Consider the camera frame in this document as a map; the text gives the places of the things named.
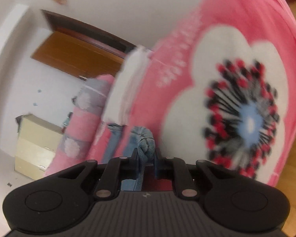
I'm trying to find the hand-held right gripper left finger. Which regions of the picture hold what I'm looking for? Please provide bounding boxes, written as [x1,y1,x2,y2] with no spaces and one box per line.
[56,148,140,200]

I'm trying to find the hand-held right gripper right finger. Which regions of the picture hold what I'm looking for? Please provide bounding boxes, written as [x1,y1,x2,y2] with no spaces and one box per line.
[154,148,237,199]

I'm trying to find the blue denim jeans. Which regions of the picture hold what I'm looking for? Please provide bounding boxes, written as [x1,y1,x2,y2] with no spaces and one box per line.
[102,123,161,192]

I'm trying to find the pink floral rolled quilt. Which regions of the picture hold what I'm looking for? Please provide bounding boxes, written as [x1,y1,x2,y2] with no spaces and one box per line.
[46,75,114,176]

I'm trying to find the cream wardrobe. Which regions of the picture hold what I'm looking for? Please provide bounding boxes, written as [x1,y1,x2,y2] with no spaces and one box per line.
[14,114,65,181]

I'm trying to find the white folded shirt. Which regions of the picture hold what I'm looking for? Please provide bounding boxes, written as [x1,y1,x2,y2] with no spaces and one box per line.
[102,45,152,126]

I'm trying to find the brown wooden door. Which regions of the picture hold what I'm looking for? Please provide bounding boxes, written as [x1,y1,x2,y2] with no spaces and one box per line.
[31,31,124,81]

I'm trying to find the red floral blanket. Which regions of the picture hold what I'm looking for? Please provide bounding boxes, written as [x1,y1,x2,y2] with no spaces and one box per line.
[89,0,296,188]

